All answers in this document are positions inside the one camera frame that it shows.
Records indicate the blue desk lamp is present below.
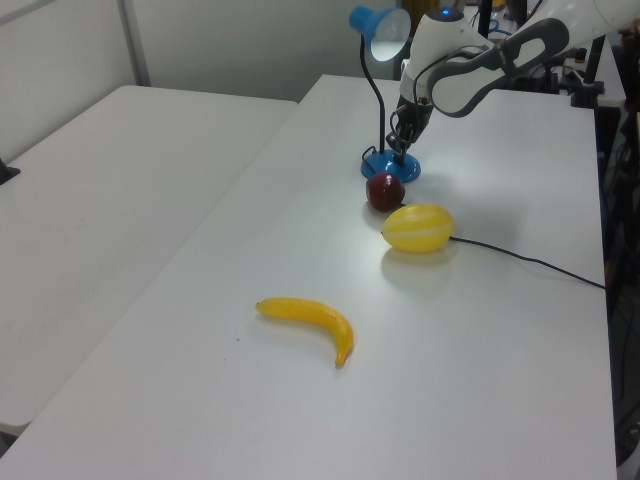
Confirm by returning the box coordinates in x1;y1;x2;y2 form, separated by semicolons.
348;5;423;184

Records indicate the yellow toy banana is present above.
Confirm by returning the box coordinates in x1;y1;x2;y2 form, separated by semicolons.
255;296;357;369

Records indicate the black lamp power cable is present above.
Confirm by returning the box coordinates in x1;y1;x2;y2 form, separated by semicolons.
360;145;607;291

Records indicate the black camera stand clamp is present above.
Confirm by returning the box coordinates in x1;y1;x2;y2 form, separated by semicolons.
570;33;607;108

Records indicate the yellow striped toy melon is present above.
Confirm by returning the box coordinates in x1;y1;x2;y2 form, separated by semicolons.
381;202;457;254

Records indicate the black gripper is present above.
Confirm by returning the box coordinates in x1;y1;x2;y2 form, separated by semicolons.
386;94;435;167

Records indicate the white side table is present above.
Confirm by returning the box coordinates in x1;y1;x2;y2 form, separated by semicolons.
0;84;300;437

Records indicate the dark red toy apple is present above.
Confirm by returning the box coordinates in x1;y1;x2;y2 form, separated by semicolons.
365;172;408;213

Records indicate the black table clamp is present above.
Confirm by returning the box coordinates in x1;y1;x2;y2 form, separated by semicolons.
0;156;22;187

